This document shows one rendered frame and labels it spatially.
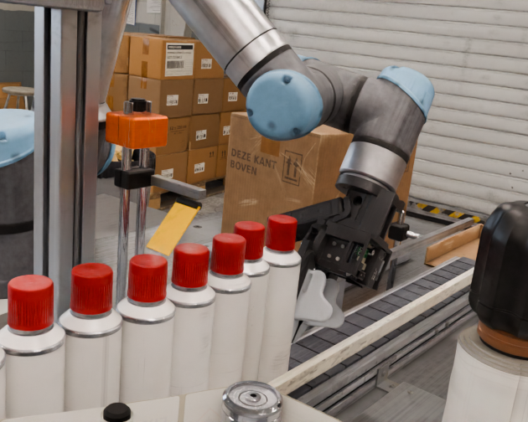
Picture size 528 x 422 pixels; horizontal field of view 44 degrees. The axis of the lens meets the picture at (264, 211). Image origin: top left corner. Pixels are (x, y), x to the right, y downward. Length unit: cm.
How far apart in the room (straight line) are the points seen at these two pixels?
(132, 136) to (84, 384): 22
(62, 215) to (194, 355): 19
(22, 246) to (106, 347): 41
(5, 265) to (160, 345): 40
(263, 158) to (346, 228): 49
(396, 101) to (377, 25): 433
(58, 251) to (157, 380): 17
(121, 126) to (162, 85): 368
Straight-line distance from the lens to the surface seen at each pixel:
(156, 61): 432
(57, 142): 66
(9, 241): 93
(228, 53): 73
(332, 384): 83
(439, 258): 150
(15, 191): 91
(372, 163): 79
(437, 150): 500
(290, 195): 119
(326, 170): 116
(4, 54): 717
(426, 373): 100
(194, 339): 62
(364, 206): 80
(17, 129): 91
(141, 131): 63
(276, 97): 69
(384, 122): 81
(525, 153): 485
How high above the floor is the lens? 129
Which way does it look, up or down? 16 degrees down
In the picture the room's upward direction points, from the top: 6 degrees clockwise
